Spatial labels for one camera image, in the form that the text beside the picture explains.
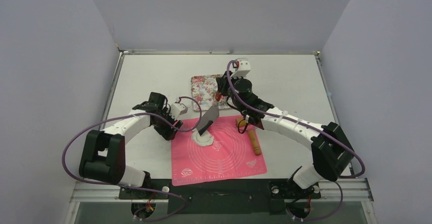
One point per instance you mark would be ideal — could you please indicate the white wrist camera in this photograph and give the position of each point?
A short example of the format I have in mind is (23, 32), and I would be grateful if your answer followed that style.
(241, 68)
(177, 109)

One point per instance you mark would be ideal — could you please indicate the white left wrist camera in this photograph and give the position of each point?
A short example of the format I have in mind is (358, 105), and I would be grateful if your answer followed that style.
(177, 109)

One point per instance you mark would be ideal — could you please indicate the floral rectangular tray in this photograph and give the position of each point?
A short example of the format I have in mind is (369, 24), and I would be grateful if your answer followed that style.
(203, 89)

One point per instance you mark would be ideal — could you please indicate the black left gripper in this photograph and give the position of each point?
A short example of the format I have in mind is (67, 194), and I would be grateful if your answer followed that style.
(168, 133)

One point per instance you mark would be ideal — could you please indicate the wooden rolling pin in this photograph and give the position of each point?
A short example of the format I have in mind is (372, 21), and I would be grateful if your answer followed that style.
(244, 127)

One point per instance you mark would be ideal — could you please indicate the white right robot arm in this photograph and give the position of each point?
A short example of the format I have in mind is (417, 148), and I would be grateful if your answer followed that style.
(329, 146)

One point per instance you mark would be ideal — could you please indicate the white dough lump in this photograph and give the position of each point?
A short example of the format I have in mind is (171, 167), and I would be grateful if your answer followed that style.
(203, 140)

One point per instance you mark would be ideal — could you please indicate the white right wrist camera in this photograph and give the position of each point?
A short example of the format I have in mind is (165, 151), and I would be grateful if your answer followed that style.
(241, 68)

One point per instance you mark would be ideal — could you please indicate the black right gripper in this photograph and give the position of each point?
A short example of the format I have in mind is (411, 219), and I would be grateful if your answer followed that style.
(222, 86)

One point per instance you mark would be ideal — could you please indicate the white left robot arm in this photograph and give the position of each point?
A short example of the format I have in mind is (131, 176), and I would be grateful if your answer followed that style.
(104, 158)

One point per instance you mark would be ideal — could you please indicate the pink silicone baking mat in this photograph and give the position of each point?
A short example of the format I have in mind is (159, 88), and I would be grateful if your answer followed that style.
(230, 156)

